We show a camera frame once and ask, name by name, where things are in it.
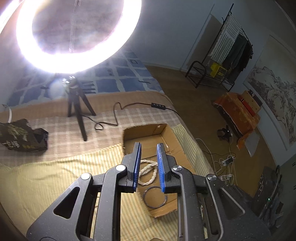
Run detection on white twisted pearl necklace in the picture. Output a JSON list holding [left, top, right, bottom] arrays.
[[138, 159, 159, 186]]

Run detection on white power strip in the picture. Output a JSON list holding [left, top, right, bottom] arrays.
[[221, 155, 235, 167]]

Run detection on cardboard box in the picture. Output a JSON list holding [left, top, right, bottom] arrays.
[[123, 123, 194, 218]]

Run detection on yellow striped cloth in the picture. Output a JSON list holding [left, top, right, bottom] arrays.
[[1, 125, 213, 240]]

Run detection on plaid beige blanket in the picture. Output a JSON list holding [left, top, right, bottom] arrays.
[[1, 91, 182, 167]]

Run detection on black snack bag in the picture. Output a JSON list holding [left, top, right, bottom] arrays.
[[1, 119, 49, 152]]

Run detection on orange cloth covered box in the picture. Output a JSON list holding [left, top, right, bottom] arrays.
[[213, 92, 260, 150]]

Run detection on black mini tripod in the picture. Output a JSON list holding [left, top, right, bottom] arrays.
[[62, 75, 96, 142]]

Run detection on black clothes rack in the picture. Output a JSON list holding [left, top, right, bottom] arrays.
[[185, 5, 253, 92]]

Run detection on yellow box on rack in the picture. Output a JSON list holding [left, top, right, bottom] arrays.
[[210, 62, 227, 79]]

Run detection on landscape painting scroll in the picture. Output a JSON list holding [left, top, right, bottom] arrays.
[[245, 36, 295, 149]]

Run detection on blue patterned bedsheet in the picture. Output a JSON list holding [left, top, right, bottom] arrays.
[[6, 49, 163, 108]]

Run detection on dark hanging clothes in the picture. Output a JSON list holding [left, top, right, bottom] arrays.
[[222, 34, 253, 83]]

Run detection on white knit garment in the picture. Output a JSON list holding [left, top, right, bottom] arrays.
[[208, 14, 241, 64]]

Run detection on black bangle ring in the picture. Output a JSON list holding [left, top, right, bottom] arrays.
[[142, 186, 168, 208]]

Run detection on black power cable with remote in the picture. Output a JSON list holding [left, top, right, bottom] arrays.
[[82, 101, 183, 131]]

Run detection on white ring light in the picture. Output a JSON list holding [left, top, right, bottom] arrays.
[[1, 1, 142, 74]]

